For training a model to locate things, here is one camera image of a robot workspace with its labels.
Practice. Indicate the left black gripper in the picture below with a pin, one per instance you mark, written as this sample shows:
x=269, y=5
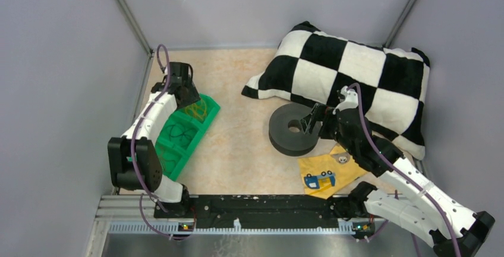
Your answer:
x=193, y=96

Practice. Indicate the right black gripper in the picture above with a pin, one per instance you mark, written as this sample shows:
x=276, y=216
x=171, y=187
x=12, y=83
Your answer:
x=325, y=115

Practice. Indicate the black cable spool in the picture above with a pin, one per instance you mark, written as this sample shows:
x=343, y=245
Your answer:
x=285, y=131

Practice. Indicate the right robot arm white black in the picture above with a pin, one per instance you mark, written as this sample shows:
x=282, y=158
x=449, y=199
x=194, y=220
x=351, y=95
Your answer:
x=448, y=227

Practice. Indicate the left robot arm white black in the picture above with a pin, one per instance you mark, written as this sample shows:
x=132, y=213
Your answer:
x=133, y=161

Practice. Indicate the green compartment tray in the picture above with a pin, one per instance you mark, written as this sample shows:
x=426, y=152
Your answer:
x=182, y=133

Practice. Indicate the yellow cloth with car print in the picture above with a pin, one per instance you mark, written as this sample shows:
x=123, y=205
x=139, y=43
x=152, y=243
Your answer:
x=324, y=175

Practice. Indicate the black white checkered pillow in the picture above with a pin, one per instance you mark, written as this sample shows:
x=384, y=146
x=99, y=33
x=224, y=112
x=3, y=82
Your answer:
x=311, y=66

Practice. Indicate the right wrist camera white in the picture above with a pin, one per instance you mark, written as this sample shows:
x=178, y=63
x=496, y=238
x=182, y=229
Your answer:
x=349, y=99

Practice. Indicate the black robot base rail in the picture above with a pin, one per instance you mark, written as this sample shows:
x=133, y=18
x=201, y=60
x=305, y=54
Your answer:
x=266, y=211

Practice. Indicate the white slotted cable duct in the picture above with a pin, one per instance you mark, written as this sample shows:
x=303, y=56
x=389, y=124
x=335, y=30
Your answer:
x=173, y=227

